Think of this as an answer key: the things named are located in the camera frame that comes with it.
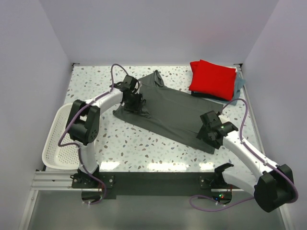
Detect aluminium frame rail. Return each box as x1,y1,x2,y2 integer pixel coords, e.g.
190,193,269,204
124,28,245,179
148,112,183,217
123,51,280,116
234,62,279,175

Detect grey t shirt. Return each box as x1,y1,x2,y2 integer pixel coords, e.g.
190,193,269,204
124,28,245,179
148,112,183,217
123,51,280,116
113,70,223,154

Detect folded light blue t shirt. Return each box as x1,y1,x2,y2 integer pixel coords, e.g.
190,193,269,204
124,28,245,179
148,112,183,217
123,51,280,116
230,74,246,105

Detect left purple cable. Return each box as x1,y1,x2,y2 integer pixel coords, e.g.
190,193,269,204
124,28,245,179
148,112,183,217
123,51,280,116
58,63,131,206

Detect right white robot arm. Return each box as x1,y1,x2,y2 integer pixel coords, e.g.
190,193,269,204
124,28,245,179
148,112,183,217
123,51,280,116
197,111,298,212

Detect folded red t shirt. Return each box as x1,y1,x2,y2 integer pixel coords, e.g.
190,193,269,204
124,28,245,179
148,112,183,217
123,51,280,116
189,60,236,101

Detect folded black t shirt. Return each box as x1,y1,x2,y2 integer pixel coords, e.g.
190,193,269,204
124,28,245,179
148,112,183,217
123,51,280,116
191,91,233,103

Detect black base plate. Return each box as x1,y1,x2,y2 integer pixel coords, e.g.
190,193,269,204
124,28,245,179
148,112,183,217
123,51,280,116
70,171,235,201

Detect white plastic basket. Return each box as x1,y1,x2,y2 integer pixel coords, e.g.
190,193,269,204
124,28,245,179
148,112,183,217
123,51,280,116
42,103,79,170

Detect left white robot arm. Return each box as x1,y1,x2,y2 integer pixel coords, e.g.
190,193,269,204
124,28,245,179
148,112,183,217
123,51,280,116
64,75,145,188

